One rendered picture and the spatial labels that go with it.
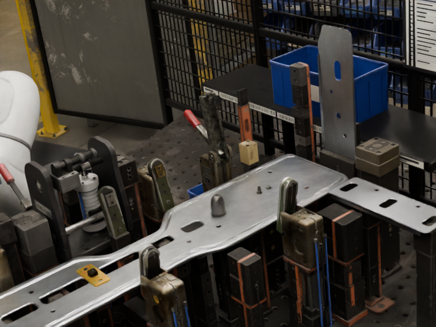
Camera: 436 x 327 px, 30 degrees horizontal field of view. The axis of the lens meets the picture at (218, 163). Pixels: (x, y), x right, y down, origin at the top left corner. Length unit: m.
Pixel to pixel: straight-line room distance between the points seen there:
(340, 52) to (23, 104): 0.90
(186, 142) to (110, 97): 1.76
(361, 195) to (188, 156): 1.10
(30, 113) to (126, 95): 2.31
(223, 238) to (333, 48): 0.54
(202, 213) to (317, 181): 0.29
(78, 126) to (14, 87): 2.84
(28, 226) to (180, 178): 1.01
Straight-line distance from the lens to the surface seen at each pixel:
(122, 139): 4.86
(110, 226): 1.87
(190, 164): 2.82
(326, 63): 2.03
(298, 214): 1.76
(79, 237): 1.96
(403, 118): 2.22
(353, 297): 1.97
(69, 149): 2.42
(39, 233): 1.82
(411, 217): 1.82
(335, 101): 2.05
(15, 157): 2.28
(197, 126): 2.05
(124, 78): 4.57
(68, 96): 4.91
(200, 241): 1.79
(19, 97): 2.33
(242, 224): 1.83
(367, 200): 1.89
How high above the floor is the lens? 1.93
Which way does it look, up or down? 26 degrees down
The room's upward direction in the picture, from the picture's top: 7 degrees counter-clockwise
